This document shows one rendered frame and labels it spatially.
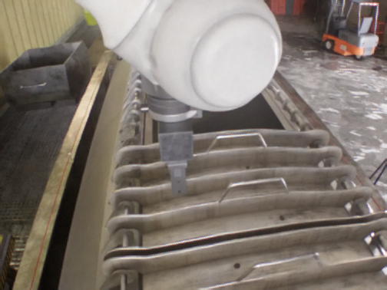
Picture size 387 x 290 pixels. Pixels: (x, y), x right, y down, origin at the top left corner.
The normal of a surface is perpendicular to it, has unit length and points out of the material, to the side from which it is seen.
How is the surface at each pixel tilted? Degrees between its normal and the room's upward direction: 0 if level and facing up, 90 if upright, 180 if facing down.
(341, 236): 90
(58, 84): 90
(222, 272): 6
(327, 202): 90
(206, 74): 95
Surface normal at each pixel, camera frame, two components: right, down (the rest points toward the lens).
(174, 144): 0.11, 0.58
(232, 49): 0.44, 0.62
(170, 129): -0.03, -0.82
